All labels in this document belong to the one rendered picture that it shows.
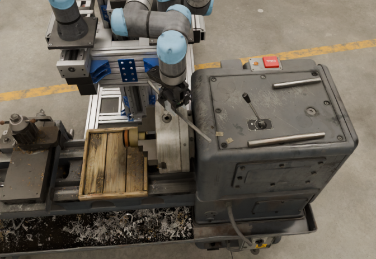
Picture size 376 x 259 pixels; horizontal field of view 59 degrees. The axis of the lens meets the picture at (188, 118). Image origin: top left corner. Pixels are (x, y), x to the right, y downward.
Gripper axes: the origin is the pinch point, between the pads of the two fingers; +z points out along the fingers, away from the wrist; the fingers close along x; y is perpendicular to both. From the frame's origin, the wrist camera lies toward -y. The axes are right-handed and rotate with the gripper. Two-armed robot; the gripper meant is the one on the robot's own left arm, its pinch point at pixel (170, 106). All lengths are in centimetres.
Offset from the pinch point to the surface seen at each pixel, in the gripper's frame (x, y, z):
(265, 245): 21, 57, 108
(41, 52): -9, -205, 157
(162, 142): -6.9, 2.7, 16.1
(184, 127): 2.7, 3.9, 14.0
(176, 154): -4.9, 8.6, 19.6
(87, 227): -52, -8, 79
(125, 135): -14.9, -13.0, 25.3
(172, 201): -11, 12, 62
